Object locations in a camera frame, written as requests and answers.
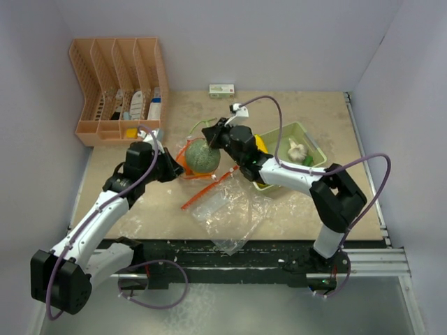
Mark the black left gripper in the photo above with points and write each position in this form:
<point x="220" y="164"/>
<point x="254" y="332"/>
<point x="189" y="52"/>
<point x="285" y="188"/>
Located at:
<point x="172" y="169"/>

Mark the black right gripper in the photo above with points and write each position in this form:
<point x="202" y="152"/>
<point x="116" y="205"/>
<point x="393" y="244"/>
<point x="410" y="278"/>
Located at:
<point x="213" y="134"/>

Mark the green netted melon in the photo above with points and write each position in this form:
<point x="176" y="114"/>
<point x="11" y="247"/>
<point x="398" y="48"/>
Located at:
<point x="198" y="155"/>

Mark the clear zip bag orange zipper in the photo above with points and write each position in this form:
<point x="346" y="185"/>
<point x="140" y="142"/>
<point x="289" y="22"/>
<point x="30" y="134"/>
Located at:
<point x="190" y="174"/>

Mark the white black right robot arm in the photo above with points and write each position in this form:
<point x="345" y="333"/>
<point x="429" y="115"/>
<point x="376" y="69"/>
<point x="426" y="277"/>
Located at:
<point x="337" y="198"/>

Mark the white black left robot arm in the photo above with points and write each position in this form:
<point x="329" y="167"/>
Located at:
<point x="64" y="277"/>

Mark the small white green box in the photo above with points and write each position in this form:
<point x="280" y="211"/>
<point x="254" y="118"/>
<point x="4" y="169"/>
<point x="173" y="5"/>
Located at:
<point x="221" y="90"/>

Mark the yellow banana bunch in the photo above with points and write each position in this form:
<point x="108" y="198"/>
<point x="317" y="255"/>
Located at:
<point x="260" y="144"/>

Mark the yellow block in organizer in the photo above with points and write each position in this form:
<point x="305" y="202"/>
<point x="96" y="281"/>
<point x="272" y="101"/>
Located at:
<point x="131" y="133"/>

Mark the white blue bottle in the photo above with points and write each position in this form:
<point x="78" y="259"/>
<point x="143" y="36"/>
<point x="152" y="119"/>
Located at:
<point x="154" y="112"/>

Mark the white ribbed item in organizer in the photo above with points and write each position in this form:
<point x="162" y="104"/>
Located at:
<point x="135" y="108"/>

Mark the white garlic bulb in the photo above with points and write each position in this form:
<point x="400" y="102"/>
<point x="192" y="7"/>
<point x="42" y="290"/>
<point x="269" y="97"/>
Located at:
<point x="297" y="152"/>

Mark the pale green perforated basket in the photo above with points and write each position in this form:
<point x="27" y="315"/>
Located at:
<point x="296" y="131"/>

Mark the peach plastic desk organizer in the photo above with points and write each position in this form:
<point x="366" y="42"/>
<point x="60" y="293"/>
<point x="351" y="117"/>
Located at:
<point x="109" y="71"/>

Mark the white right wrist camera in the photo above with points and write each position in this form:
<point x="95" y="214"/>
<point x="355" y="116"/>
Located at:
<point x="238" y="115"/>

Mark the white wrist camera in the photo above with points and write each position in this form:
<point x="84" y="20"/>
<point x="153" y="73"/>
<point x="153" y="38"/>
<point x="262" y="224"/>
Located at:
<point x="238" y="115"/>
<point x="151" y="136"/>

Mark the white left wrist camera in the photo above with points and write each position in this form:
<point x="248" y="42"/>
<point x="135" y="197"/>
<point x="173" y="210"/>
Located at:
<point x="151" y="136"/>

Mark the black front mounting rail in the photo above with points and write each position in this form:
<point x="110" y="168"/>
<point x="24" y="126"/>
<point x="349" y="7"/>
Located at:
<point x="161" y="263"/>

